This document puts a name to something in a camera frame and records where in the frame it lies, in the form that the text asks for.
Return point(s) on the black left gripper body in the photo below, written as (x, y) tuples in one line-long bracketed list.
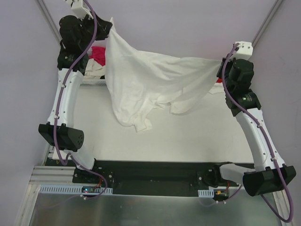
[(103, 28)]

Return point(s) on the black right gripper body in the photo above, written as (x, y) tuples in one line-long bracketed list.
[(224, 68)]

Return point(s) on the plain white t-shirt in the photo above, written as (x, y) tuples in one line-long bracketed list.
[(140, 81)]

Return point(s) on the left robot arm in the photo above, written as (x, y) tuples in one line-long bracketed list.
[(59, 130)]

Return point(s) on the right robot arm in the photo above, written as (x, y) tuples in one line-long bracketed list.
[(270, 170)]

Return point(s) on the pink garment in basket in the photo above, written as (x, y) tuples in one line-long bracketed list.
[(98, 54)]

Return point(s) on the folded Coca-Cola print t-shirt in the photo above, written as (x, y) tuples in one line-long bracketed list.
[(217, 87)]

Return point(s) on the cream shirt in basket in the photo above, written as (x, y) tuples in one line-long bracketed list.
[(94, 70)]

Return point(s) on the white plastic laundry basket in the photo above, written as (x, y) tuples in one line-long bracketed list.
[(93, 82)]

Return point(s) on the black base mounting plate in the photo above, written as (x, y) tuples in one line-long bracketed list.
[(180, 179)]

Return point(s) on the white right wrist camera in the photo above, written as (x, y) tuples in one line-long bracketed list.
[(243, 50)]

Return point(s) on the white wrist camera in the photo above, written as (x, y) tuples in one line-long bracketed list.
[(79, 8), (243, 50)]

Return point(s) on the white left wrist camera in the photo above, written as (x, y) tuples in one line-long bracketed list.
[(79, 8)]

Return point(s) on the aluminium frame post left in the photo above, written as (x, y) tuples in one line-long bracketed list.
[(47, 16)]

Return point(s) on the aluminium frame post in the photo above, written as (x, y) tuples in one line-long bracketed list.
[(266, 22), (47, 16)]

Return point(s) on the aluminium frame post right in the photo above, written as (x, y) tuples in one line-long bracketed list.
[(266, 22)]

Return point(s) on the right white cable duct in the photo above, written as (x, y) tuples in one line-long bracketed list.
[(206, 193)]

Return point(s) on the white cable duct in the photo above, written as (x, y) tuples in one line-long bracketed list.
[(84, 190), (206, 193)]

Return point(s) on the aluminium extrusion rail left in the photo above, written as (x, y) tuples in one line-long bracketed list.
[(52, 175)]

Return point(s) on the left white cable duct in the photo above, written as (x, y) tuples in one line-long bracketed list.
[(84, 190)]

